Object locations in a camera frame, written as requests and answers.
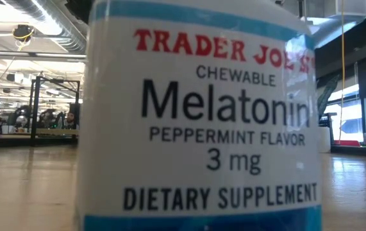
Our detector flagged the white melatonin bottle blue band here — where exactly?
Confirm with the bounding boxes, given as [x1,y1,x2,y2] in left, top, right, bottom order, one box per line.
[73,0,324,231]

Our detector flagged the person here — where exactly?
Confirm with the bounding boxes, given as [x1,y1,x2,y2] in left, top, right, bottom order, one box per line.
[63,111,78,130]

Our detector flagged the green plant in white pot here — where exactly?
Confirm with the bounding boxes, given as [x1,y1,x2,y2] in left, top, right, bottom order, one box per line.
[316,74,341,153]

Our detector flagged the red flat object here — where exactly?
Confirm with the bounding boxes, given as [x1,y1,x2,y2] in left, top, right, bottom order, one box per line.
[334,139,362,148]

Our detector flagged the silver ventilation duct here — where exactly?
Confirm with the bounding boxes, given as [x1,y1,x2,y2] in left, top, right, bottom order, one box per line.
[6,0,87,55]

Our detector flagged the wooden shelf black metal frame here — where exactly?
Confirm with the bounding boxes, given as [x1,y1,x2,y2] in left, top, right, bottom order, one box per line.
[28,75,81,148]

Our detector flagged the yellow hanging cord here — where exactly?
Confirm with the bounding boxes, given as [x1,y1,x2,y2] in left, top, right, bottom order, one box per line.
[339,0,346,144]

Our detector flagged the black aluminium rail frame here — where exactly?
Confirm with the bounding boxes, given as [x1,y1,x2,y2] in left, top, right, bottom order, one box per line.
[329,143,366,158]

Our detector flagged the black ceiling device yellow cable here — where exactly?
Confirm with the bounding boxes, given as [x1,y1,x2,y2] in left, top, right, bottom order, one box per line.
[12,24,36,42]

